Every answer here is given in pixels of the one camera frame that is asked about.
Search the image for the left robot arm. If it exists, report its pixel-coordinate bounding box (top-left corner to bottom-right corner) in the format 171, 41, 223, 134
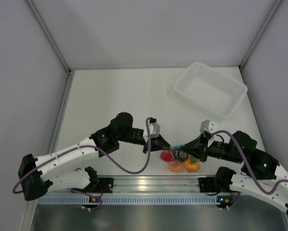
13, 112, 171, 201

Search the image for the white plastic basket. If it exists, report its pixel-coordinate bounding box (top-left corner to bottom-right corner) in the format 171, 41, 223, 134
173, 62, 248, 120

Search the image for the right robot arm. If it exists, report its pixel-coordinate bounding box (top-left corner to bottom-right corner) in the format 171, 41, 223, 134
181, 130, 288, 217

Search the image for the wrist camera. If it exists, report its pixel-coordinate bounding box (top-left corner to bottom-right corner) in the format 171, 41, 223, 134
200, 119, 218, 134
143, 117, 161, 143

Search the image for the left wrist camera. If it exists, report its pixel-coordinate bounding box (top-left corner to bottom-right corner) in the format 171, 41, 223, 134
143, 117, 161, 143

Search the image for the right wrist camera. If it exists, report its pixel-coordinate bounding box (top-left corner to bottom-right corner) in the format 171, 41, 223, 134
200, 119, 218, 134

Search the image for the white slotted cable duct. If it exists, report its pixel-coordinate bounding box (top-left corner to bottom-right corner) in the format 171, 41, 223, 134
38, 195, 231, 205

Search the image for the red fake pepper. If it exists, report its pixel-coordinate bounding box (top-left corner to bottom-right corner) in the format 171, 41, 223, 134
160, 150, 175, 163

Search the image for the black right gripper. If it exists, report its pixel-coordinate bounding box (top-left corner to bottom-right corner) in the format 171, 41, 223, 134
180, 133, 244, 164

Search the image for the clear zip top bag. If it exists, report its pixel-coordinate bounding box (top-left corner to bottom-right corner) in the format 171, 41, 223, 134
153, 145, 201, 174

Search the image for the orange fake fruit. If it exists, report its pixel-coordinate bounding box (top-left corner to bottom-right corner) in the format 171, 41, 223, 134
167, 163, 185, 173

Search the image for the aluminium frame post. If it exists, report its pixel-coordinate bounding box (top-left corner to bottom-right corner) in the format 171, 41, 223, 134
239, 0, 284, 71
24, 0, 71, 74

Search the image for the aluminium frame post right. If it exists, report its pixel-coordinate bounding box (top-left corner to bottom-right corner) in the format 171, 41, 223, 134
239, 0, 284, 71

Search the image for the black fake food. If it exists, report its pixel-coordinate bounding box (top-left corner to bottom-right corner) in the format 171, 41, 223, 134
173, 149, 189, 162

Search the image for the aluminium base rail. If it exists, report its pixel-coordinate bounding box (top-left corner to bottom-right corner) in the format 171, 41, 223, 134
99, 175, 220, 194

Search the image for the aluminium frame post left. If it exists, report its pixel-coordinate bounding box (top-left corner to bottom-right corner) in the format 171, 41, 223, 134
24, 0, 71, 74

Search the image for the yellow fake bell pepper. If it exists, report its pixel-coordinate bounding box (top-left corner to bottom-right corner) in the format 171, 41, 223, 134
182, 155, 201, 172

